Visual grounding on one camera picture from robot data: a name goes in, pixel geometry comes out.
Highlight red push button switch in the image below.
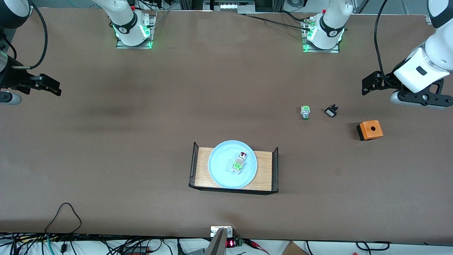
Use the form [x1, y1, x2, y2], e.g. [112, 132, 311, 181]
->
[228, 151, 248, 175]

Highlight light blue plate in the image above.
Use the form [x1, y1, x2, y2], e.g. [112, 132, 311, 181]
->
[208, 140, 258, 189]

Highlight wooden tray black mesh sides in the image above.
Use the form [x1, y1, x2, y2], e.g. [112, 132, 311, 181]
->
[188, 142, 279, 196]

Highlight white light bar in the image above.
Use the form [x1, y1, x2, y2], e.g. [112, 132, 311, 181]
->
[203, 0, 255, 13]

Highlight brown cardboard piece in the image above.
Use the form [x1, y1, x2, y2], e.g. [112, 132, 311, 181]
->
[281, 241, 308, 255]

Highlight orange black power strip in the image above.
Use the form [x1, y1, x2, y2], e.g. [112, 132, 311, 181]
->
[122, 246, 149, 255]

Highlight red clip lead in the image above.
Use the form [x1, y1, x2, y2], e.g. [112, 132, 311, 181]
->
[243, 239, 270, 255]

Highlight orange button enclosure box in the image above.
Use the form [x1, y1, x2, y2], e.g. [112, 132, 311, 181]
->
[356, 120, 384, 141]

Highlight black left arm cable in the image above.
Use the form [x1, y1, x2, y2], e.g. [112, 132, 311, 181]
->
[374, 0, 398, 89]

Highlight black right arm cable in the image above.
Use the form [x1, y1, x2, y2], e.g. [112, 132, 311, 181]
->
[28, 0, 48, 69]

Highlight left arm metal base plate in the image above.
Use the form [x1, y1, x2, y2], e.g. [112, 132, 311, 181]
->
[302, 18, 341, 53]

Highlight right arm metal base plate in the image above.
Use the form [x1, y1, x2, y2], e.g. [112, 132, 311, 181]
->
[116, 15, 157, 49]

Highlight black looped thin cable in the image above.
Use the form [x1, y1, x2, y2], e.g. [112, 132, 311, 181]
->
[44, 203, 82, 235]

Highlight black cable to arm base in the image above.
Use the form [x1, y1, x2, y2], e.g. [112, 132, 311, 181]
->
[238, 13, 314, 30]

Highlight black flat looped cable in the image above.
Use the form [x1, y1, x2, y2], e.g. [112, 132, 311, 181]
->
[356, 241, 390, 251]

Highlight silver mount bracket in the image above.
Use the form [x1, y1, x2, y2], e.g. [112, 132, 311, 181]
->
[211, 226, 233, 238]

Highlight grey metal post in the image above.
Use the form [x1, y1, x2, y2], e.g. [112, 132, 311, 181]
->
[205, 228, 227, 255]

